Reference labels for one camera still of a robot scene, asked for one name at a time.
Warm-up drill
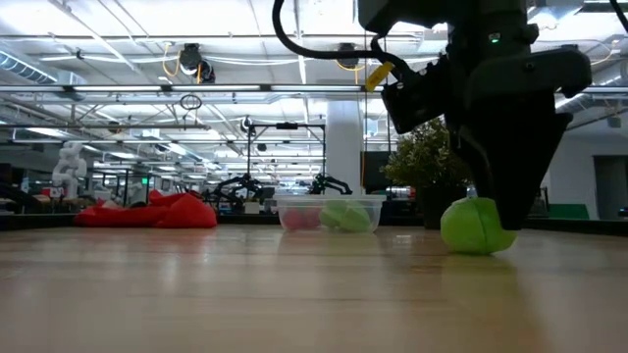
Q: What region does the round green toy fruit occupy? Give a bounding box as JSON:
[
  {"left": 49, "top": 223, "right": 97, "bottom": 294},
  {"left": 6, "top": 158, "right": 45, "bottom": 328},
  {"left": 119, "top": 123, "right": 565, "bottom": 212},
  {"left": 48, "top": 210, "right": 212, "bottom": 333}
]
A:
[{"left": 440, "top": 196, "right": 517, "bottom": 256}]

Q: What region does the black ceiling cable reel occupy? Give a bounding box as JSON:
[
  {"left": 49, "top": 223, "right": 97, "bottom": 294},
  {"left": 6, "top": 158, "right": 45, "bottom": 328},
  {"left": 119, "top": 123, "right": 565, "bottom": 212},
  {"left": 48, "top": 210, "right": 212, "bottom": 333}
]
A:
[
  {"left": 178, "top": 42, "right": 217, "bottom": 85},
  {"left": 335, "top": 42, "right": 362, "bottom": 72}
]

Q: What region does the black hanging cable loop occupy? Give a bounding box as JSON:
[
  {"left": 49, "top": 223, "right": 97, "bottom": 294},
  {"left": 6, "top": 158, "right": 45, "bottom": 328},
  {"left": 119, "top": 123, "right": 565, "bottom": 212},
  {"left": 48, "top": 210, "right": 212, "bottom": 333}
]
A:
[{"left": 179, "top": 93, "right": 203, "bottom": 112}]

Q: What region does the pink toy peach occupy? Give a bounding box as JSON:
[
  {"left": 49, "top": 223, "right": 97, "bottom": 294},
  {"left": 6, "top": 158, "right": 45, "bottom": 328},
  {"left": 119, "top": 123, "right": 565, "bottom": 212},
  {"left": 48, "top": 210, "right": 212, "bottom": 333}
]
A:
[{"left": 283, "top": 208, "right": 323, "bottom": 231}]

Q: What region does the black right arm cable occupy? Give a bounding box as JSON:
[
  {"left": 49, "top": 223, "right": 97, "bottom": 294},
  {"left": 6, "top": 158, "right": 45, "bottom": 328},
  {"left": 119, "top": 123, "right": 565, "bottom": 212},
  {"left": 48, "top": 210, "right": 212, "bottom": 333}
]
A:
[{"left": 272, "top": 0, "right": 411, "bottom": 73}]

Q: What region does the potted green plant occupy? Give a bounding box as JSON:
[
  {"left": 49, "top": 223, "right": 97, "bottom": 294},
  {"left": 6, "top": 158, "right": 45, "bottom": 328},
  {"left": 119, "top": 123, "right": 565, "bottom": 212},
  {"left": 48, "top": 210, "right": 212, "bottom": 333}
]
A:
[{"left": 381, "top": 117, "right": 475, "bottom": 230}]

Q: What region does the white robot statue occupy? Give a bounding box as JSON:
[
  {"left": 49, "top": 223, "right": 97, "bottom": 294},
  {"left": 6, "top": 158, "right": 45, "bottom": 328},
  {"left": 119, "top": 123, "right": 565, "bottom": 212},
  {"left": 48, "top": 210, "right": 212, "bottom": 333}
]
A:
[{"left": 51, "top": 140, "right": 88, "bottom": 201}]

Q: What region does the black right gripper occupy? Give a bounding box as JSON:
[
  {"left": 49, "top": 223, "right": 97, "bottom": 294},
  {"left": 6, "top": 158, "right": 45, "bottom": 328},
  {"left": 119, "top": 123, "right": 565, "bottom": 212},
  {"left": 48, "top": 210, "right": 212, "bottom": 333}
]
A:
[{"left": 444, "top": 48, "right": 593, "bottom": 231}]

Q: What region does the crumpled red cloth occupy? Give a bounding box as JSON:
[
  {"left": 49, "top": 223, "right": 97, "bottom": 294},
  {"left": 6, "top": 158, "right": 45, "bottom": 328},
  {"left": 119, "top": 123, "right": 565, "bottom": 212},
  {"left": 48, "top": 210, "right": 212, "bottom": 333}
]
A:
[{"left": 73, "top": 189, "right": 219, "bottom": 230}]

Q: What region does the green toy starfruit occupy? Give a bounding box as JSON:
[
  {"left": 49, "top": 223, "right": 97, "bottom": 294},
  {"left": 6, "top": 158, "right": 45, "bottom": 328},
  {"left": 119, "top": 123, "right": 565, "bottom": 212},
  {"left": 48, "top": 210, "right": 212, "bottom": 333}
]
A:
[{"left": 318, "top": 199, "right": 373, "bottom": 234}]

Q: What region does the clear plastic tupperware container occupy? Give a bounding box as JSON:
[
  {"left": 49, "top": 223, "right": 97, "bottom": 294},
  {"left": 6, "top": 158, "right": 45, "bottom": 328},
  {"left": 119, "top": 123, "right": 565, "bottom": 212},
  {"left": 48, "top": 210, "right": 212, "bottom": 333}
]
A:
[{"left": 274, "top": 194, "right": 388, "bottom": 234}]

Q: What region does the black metal table frame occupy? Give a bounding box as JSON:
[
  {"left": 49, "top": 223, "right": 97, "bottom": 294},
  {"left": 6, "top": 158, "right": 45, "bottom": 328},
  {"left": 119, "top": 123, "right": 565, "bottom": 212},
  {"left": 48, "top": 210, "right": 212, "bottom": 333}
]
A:
[{"left": 0, "top": 211, "right": 628, "bottom": 237}]

